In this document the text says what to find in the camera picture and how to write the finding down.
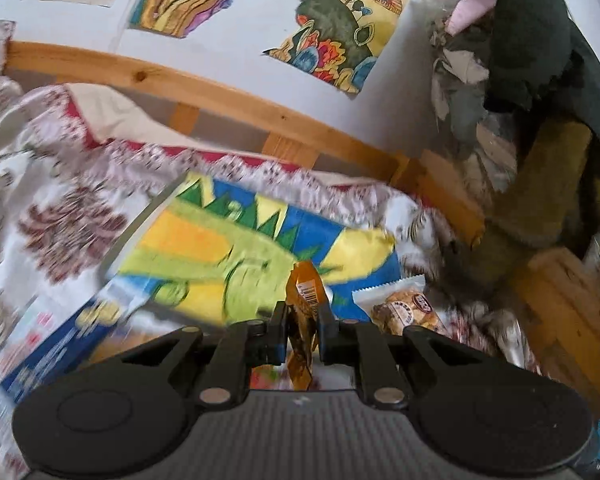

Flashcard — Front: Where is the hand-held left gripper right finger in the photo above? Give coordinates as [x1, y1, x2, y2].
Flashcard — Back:
[316, 301, 486, 409]

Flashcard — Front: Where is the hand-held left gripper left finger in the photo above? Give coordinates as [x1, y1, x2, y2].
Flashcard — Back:
[120, 301, 290, 407]

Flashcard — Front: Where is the gold snack packet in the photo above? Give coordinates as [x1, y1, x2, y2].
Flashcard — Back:
[284, 260, 334, 392]

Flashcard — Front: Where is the blue snack packet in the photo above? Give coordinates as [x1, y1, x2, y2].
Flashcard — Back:
[0, 297, 128, 403]

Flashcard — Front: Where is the nut bar snack packet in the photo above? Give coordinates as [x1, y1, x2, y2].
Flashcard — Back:
[352, 275, 448, 338]

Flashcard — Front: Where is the colourful drawing paper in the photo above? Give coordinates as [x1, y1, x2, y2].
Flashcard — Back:
[117, 172, 402, 332]

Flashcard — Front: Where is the wooden stand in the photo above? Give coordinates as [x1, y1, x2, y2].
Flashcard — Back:
[507, 247, 600, 413]

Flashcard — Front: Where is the cream bed sheet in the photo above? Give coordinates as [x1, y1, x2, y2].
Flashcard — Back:
[67, 82, 313, 171]

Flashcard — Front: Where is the printed satin bedspread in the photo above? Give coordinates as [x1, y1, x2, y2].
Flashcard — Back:
[0, 20, 536, 480]

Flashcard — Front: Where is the grey floral cloth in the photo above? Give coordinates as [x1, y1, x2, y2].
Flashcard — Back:
[429, 0, 523, 198]

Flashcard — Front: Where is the pink cloth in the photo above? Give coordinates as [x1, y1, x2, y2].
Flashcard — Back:
[444, 0, 499, 34]

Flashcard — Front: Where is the wooden bed frame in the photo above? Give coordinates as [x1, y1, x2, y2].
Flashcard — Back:
[4, 40, 487, 252]

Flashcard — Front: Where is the landscape wall poster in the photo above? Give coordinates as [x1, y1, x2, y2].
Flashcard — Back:
[261, 0, 423, 97]

